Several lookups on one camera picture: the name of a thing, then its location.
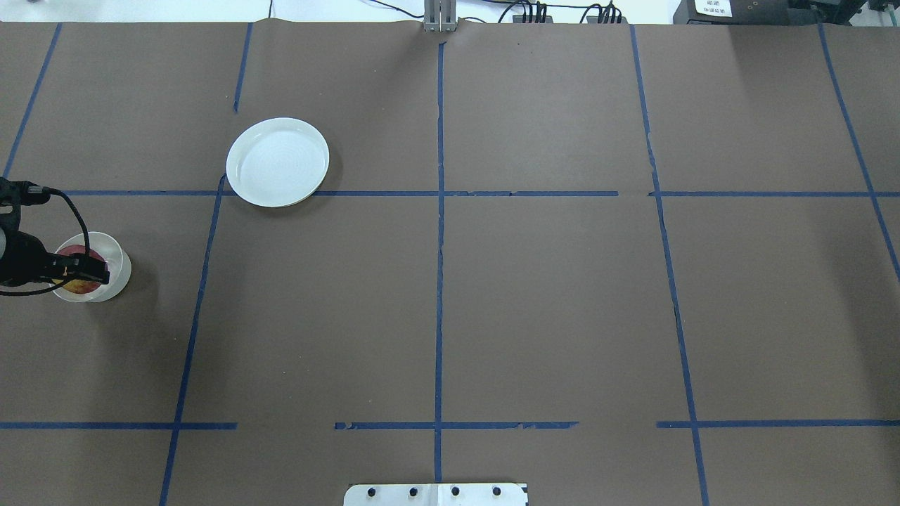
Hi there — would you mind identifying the black device with label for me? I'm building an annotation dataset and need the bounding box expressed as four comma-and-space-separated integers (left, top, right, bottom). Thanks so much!
672, 1, 867, 26

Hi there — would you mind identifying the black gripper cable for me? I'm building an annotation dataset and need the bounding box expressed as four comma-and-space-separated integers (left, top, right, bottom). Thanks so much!
0, 186, 92, 296

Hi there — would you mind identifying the white round plate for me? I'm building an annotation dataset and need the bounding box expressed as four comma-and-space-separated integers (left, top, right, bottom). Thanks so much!
226, 117, 330, 208

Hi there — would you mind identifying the grey metal camera post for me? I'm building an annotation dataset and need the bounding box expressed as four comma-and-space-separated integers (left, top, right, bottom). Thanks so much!
423, 0, 458, 33

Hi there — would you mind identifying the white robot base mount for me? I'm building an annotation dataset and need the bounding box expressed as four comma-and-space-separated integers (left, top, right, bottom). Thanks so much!
343, 483, 529, 505

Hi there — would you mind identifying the red yellow apple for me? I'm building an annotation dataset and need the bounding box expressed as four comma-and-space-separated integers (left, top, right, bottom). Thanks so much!
56, 244, 108, 294

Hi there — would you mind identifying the white bowl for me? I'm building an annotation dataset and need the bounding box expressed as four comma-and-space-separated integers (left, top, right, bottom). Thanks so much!
53, 231, 131, 302

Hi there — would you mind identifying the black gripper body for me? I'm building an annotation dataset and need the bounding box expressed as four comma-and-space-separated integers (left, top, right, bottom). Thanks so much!
1, 228, 64, 287

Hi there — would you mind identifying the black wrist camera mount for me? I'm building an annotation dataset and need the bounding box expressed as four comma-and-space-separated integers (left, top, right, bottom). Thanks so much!
1, 177, 51, 231

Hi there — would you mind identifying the black cable bundle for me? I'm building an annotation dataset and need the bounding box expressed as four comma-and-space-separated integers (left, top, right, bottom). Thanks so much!
359, 0, 626, 25

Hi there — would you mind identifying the brown paper table cover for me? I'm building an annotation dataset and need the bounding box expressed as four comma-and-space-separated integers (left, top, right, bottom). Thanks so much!
2, 19, 898, 505

